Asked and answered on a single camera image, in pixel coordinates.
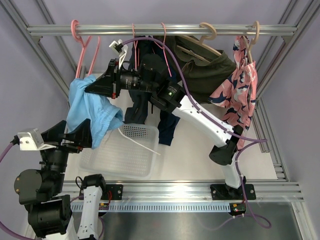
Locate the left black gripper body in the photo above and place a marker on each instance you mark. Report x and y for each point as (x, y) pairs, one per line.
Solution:
(65, 146)

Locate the white slotted cable duct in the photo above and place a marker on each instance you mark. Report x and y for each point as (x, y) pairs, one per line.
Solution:
(166, 207)

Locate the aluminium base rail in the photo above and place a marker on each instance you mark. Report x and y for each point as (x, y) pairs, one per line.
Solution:
(199, 190)

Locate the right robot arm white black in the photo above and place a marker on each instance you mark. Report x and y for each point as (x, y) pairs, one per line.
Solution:
(152, 77)

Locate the dark navy shorts with zipper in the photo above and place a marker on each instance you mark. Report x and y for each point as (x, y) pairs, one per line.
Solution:
(137, 114)

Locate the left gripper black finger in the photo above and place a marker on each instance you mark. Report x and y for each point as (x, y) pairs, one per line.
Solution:
(81, 136)
(54, 135)

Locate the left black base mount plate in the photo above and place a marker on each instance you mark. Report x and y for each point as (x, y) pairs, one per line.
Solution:
(112, 191)

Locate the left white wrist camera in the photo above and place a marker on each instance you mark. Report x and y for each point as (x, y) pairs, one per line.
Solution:
(31, 140)

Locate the aluminium hanging rail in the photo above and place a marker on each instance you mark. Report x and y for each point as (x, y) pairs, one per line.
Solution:
(158, 29)

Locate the pink patterned shorts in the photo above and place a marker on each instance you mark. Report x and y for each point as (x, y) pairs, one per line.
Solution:
(238, 92)

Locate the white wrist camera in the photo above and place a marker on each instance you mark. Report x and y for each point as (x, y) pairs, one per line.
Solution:
(120, 49)
(31, 140)

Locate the wooden hanger with olive shorts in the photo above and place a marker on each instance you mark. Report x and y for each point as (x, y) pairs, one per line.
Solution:
(200, 42)

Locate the navy drawstring shorts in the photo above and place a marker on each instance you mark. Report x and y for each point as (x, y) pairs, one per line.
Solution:
(168, 121)

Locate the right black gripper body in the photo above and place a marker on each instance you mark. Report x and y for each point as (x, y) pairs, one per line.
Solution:
(117, 81)

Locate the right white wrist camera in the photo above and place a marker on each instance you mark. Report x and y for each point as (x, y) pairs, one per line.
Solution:
(120, 49)

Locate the white plastic basket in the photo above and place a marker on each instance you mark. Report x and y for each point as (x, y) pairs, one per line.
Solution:
(129, 151)

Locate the thick pink plastic hanger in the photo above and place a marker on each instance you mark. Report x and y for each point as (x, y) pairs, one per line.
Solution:
(84, 46)

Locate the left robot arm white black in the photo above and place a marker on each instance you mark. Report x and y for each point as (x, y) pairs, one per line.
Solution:
(39, 190)

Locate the light blue shorts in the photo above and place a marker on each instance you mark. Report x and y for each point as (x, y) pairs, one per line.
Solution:
(103, 115)

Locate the olive green shorts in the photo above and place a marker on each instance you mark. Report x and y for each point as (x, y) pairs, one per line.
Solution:
(203, 70)

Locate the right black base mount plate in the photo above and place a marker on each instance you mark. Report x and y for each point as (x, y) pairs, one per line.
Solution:
(222, 191)

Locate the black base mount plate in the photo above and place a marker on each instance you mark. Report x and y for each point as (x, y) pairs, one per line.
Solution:
(112, 191)
(222, 191)

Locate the wooden hanger with pink shorts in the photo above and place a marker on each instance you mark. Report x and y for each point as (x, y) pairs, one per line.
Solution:
(255, 29)

